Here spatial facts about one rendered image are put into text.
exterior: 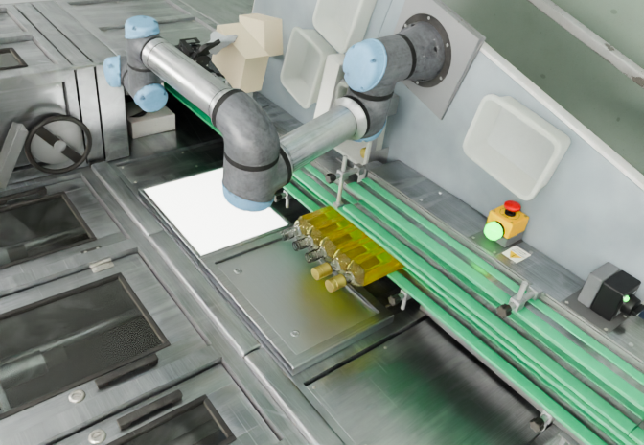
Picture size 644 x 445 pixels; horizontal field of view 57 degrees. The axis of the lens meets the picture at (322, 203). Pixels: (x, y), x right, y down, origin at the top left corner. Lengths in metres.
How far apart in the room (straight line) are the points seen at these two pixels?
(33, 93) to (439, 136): 1.27
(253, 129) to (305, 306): 0.61
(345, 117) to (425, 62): 0.25
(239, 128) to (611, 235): 0.83
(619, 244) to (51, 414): 1.29
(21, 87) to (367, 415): 1.41
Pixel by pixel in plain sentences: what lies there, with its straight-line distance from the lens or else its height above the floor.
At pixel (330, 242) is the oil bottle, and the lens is 1.59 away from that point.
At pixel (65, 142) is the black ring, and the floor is 1.46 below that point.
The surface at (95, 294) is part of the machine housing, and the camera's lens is 1.74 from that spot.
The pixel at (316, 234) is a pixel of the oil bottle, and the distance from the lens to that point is 1.61.
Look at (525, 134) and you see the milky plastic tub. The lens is 1.47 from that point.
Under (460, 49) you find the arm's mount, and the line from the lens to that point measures 1.52.
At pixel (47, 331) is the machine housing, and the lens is 1.67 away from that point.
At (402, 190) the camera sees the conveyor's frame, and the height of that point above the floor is 0.87.
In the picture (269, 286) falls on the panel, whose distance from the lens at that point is 1.67.
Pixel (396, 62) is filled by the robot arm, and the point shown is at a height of 0.92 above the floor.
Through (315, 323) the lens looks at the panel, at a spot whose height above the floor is 1.18.
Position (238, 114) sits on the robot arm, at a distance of 1.19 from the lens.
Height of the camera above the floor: 1.94
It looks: 34 degrees down
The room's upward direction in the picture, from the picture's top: 109 degrees counter-clockwise
